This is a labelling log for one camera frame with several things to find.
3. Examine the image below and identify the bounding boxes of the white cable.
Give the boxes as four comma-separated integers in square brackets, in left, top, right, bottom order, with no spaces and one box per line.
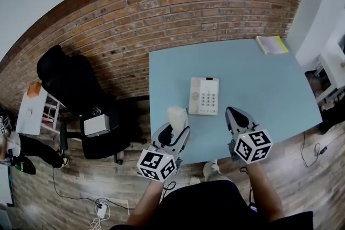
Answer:
[90,204,111,230]

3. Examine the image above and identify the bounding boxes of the person's right forearm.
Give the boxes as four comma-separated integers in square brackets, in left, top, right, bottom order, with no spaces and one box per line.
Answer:
[246,161,284,220]

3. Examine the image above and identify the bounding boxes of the long black floor cable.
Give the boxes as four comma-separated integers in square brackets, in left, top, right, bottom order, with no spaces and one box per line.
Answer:
[51,166,135,210]

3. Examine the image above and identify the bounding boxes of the black cable with plug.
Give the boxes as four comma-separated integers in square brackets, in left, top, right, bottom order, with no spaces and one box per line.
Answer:
[300,131,345,168]

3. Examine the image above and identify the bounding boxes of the white desk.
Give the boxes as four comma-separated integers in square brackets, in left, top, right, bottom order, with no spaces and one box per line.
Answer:
[315,52,345,106]

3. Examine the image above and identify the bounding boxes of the black office chair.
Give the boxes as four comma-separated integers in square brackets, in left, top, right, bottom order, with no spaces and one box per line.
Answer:
[36,44,148,165]

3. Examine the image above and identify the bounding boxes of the white box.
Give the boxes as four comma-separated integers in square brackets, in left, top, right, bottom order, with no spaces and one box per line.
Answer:
[83,114,111,138]

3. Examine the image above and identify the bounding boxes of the person's right shoe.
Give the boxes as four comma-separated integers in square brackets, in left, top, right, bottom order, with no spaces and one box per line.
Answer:
[202,160,230,184]

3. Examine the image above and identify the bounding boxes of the person's left forearm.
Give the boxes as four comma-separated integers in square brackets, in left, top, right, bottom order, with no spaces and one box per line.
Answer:
[126,179,165,227]

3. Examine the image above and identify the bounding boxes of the small white side table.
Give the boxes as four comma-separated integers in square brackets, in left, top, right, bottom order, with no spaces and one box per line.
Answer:
[15,87,68,135]

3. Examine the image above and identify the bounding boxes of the yellow-edged book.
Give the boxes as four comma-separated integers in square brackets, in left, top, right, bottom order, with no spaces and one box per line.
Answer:
[255,35,289,55]

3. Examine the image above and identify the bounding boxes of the white telephone handset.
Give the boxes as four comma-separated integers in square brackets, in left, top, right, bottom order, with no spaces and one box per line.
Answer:
[167,106,190,141]

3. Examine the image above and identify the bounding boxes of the orange box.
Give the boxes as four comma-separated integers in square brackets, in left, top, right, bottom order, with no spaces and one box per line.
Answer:
[27,81,43,97]

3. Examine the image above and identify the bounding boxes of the white telephone base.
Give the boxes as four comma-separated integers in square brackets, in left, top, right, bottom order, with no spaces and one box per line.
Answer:
[188,77,219,116]

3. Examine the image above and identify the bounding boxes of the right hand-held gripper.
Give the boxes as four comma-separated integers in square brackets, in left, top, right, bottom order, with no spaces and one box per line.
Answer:
[225,107,273,165]

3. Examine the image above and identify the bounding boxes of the white power strip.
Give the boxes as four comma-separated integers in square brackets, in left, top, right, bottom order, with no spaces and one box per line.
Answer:
[96,201,108,219]

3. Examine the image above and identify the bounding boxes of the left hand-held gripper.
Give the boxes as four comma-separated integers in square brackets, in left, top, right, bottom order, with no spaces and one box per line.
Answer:
[136,123,191,183]

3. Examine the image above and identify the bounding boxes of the person's black clothing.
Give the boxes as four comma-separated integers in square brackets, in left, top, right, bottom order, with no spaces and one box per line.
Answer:
[109,179,315,230]

